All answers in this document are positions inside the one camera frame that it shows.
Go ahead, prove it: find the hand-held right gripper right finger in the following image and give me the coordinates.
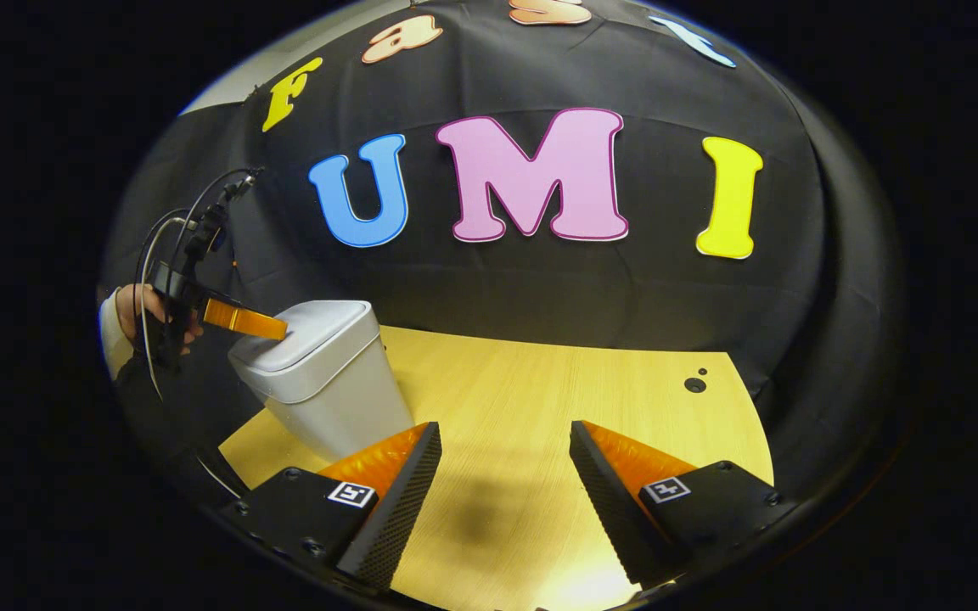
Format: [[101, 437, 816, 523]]
[[570, 420, 795, 586]]

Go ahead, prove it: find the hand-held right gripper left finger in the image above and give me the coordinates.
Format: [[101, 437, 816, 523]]
[[226, 422, 443, 591]]

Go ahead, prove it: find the white desktop garbage bin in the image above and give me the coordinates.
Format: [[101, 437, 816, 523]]
[[228, 300, 415, 463]]

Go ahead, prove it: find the wooden desktop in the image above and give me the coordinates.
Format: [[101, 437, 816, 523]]
[[217, 325, 774, 611]]

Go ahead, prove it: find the black backdrop cloth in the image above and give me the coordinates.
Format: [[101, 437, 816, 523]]
[[98, 0, 910, 527]]

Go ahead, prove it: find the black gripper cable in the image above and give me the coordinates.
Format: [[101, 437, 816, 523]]
[[134, 167, 265, 502]]

